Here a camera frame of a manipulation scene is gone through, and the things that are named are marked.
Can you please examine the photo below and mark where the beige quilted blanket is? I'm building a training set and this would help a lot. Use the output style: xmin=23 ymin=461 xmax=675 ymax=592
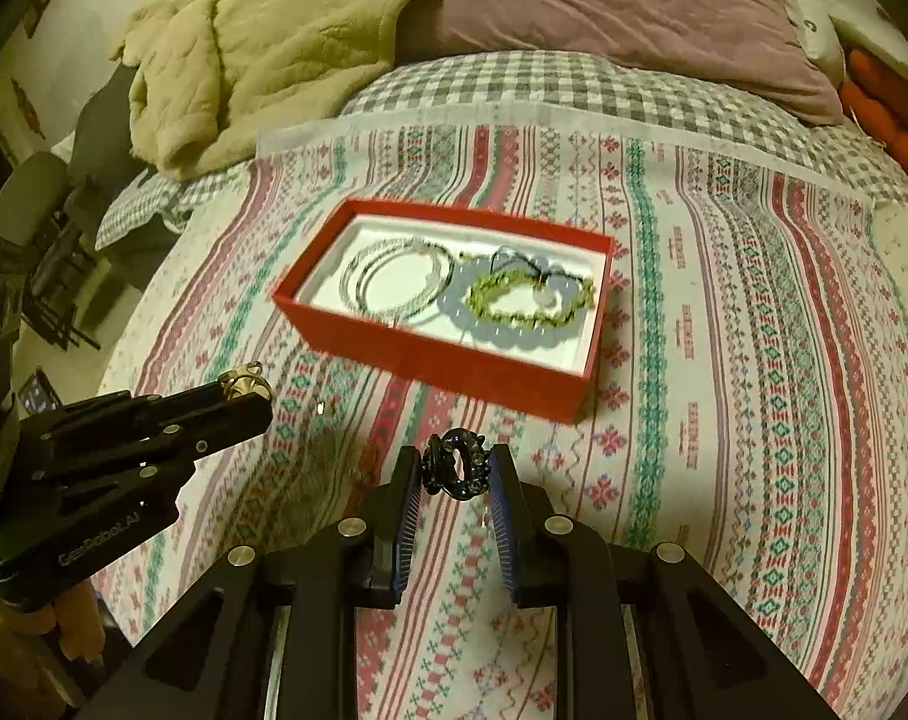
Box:
xmin=113 ymin=0 xmax=412 ymax=181

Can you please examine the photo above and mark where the mauve pillow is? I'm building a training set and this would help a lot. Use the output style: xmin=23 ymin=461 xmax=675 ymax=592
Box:
xmin=397 ymin=0 xmax=843 ymax=125

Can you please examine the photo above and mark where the patterned handmade cloth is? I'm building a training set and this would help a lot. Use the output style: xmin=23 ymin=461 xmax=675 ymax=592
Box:
xmin=96 ymin=103 xmax=908 ymax=718

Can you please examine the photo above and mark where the thin dark bead bracelet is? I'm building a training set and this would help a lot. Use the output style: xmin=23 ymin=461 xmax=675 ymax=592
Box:
xmin=351 ymin=239 xmax=444 ymax=313

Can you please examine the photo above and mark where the clear bead bracelet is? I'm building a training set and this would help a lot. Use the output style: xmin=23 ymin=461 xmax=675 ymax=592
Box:
xmin=340 ymin=235 xmax=456 ymax=320

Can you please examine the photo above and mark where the grey checkered bedsheet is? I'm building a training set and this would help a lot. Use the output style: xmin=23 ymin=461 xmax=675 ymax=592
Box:
xmin=92 ymin=49 xmax=908 ymax=252

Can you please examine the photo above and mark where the red jewelry box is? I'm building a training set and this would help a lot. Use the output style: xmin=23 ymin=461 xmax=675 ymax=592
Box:
xmin=273 ymin=199 xmax=615 ymax=424

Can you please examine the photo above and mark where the black ornate ring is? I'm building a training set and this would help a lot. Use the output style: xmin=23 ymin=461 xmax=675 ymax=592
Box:
xmin=420 ymin=425 xmax=494 ymax=501

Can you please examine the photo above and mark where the operator left hand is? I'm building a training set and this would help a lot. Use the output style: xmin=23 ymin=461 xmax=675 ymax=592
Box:
xmin=0 ymin=580 xmax=106 ymax=689

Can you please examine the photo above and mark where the orange plush toy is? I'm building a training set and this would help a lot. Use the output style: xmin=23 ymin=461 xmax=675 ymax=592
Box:
xmin=840 ymin=47 xmax=908 ymax=174

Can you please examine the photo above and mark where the gold green stone ring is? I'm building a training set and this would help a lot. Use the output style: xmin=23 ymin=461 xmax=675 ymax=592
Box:
xmin=217 ymin=361 xmax=275 ymax=403

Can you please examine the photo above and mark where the blue bead bracelet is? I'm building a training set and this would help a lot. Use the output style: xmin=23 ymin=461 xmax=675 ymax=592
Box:
xmin=431 ymin=253 xmax=588 ymax=350

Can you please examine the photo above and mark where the green bead cord bracelet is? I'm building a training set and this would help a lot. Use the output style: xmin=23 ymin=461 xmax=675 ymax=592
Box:
xmin=462 ymin=245 xmax=599 ymax=332

